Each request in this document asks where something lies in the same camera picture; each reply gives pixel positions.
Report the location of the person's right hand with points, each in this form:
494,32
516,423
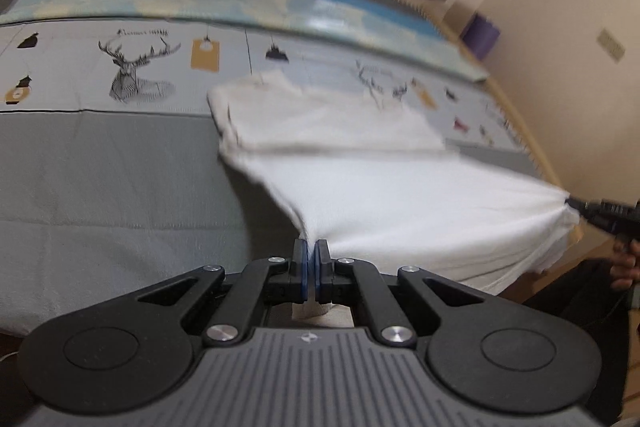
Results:
629,267

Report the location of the deer printed bed sheet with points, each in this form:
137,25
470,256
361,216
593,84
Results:
65,72

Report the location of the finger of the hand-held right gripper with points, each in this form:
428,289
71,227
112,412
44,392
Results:
587,209

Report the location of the white towel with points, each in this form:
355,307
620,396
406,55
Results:
400,207

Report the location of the purple box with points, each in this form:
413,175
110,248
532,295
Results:
480,36

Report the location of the wooden bed frame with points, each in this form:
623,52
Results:
592,257

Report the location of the light blue patterned blanket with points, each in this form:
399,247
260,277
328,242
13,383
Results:
150,2

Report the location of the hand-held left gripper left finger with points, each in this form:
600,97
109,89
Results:
300,269

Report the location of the wall socket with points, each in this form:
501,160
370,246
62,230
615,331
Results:
611,45

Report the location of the grey bed sheet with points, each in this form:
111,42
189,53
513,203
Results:
125,192

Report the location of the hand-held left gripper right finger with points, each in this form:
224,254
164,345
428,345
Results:
321,269

